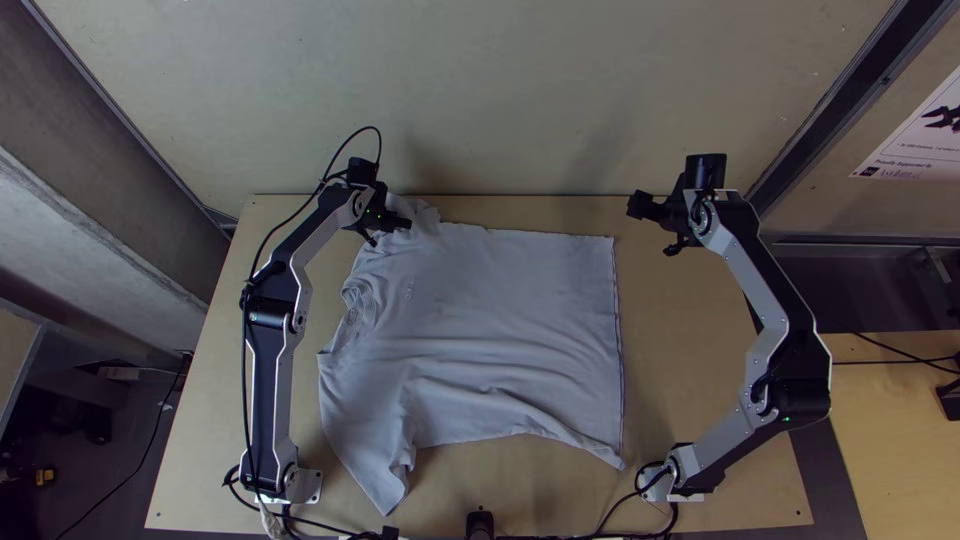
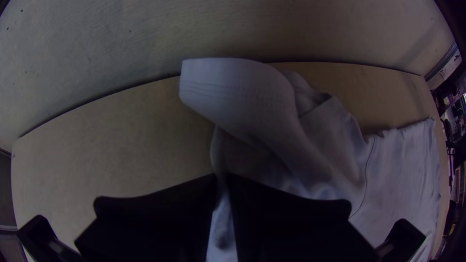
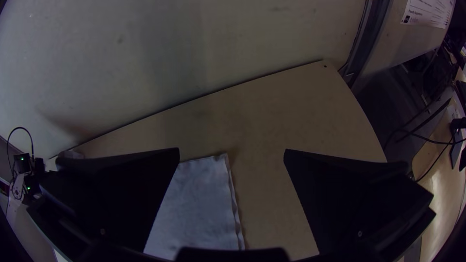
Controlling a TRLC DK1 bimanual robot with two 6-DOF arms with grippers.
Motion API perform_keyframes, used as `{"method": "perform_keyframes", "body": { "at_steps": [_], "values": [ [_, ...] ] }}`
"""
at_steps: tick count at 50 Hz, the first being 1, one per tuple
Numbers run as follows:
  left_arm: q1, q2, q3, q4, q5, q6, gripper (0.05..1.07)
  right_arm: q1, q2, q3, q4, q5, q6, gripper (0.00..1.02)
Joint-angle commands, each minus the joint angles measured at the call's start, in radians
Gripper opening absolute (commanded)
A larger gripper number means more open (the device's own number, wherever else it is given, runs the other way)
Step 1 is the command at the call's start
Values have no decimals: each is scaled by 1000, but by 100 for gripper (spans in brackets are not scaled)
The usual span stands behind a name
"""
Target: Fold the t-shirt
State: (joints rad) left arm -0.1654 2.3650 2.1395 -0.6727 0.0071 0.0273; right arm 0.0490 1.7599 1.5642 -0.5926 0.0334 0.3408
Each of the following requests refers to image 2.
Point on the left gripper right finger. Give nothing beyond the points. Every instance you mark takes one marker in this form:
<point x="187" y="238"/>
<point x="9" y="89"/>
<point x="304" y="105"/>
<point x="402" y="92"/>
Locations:
<point x="291" y="229"/>

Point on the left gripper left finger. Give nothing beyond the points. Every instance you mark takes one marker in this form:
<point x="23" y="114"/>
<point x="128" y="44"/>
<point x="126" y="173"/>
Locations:
<point x="153" y="225"/>

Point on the white t-shirt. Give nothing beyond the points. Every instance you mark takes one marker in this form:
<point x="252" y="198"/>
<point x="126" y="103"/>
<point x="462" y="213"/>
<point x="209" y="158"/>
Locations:
<point x="276" y="120"/>

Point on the dark metal wall post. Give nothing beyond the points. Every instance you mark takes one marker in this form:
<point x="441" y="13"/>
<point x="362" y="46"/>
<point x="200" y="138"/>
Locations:
<point x="441" y="62"/>

